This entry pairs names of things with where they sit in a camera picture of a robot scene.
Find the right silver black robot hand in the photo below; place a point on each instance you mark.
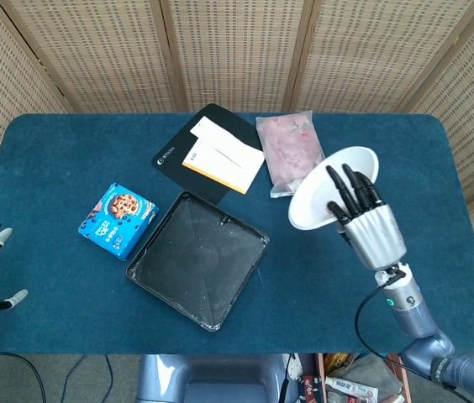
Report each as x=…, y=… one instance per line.
x=371, y=226

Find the white round plate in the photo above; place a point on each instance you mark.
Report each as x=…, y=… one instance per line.
x=317, y=197

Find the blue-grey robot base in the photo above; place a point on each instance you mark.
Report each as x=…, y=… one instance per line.
x=212, y=378

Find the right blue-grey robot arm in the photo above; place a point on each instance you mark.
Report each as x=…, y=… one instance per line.
x=426, y=331

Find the black square tray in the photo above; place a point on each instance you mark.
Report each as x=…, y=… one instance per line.
x=197, y=260

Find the clear bag with pink cloth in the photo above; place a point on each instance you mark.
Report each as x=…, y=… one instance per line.
x=289, y=147

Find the blue table cloth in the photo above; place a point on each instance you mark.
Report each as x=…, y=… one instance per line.
x=52, y=168

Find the blue cookie box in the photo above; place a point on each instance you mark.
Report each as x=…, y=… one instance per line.
x=117, y=220

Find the wooden crate with packets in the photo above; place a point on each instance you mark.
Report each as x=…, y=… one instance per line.
x=359, y=378

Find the yellow-edged white notepad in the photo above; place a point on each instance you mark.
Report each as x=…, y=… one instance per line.
x=224, y=163

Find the white paper slip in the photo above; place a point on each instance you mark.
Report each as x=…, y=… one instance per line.
x=216, y=132

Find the black mouse pad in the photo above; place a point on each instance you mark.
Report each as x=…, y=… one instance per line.
x=174, y=163

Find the woven folding screen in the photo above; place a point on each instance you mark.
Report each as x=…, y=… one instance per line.
x=237, y=50

